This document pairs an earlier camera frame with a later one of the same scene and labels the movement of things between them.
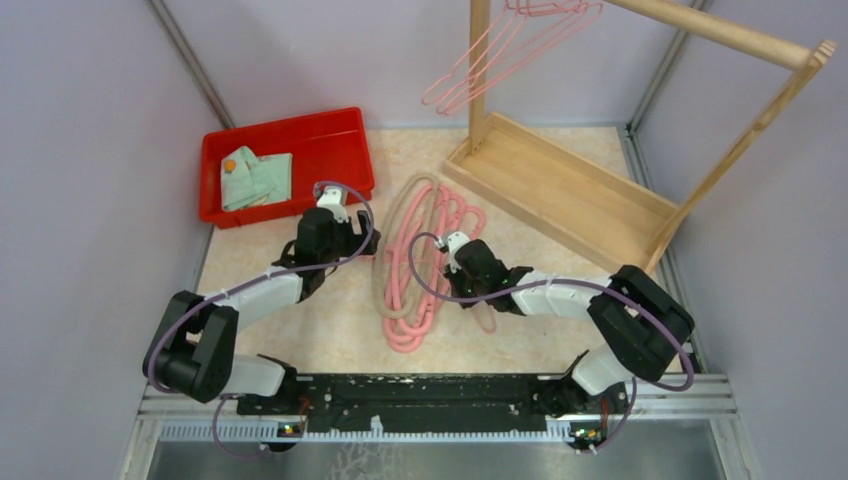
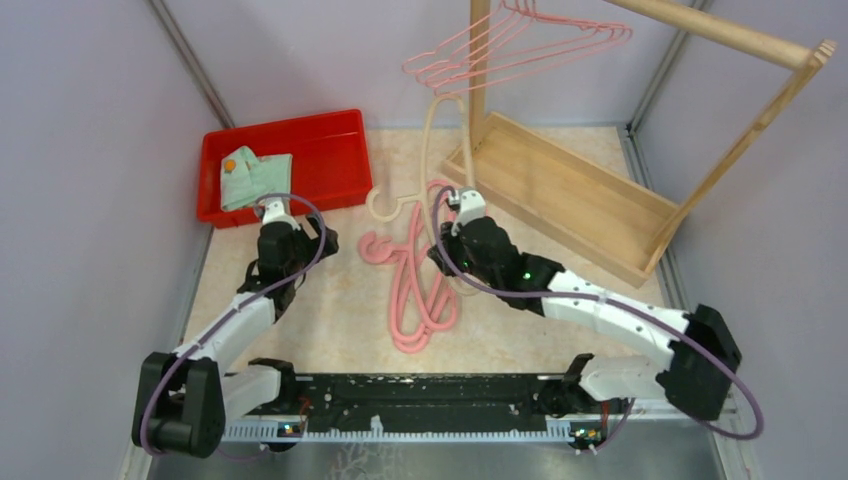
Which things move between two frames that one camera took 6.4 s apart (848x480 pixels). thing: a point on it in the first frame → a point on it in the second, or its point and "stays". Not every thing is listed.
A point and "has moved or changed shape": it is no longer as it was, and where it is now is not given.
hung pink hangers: (521, 33) has moved or changed shape
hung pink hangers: (483, 314) → (514, 37)
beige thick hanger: (380, 243) → (383, 204)
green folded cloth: (248, 180) stays
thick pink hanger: (416, 264) stays
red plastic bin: (328, 149) stays
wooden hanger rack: (594, 203) stays
